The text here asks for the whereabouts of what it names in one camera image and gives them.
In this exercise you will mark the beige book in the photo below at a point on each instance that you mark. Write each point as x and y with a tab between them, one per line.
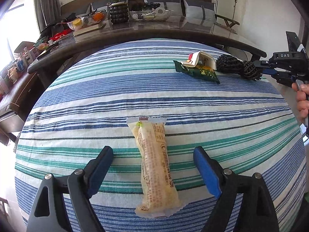
89	30

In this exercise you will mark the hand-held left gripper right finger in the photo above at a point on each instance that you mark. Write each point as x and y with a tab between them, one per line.
205	171

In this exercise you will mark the dark dining table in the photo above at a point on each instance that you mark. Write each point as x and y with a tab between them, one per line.
149	32

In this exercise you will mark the row of small boxes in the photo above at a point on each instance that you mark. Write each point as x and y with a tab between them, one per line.
19	62

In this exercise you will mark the brown side cabinet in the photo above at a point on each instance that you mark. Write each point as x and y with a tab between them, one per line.
17	94

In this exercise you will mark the black bubble vase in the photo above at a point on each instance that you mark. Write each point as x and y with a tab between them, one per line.
119	13

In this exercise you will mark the blue green striped blanket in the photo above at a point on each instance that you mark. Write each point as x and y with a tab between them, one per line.
96	101

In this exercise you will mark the brown sofa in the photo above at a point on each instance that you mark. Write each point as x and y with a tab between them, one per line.
72	7

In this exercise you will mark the grey curtain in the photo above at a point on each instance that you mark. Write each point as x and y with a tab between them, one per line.
47	2

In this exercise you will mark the dark green snack wrapper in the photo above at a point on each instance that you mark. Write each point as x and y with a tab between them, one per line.
200	73

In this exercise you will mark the yellow bread wrapper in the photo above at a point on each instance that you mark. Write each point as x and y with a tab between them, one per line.
155	169

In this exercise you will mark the black mesh net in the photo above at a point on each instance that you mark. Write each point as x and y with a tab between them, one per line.
229	65

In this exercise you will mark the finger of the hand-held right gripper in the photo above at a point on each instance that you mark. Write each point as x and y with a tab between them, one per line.
262	64
268	71

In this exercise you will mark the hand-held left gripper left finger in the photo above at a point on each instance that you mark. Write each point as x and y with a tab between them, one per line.
99	171

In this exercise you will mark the glass tray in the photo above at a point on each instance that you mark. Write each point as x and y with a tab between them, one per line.
149	16

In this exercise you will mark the person's right hand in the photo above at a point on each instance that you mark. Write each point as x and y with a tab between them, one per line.
303	101

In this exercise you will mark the red box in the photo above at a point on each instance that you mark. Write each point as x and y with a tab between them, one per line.
60	33

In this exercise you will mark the wooden chair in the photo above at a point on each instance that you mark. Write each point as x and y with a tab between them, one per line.
227	21

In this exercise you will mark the glass fruit bowl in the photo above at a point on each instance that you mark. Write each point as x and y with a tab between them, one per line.
87	20

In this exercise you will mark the white tape roll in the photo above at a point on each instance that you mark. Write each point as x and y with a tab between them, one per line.
160	11

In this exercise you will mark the beige crumpled wrapper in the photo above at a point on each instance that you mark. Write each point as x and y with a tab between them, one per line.
200	59

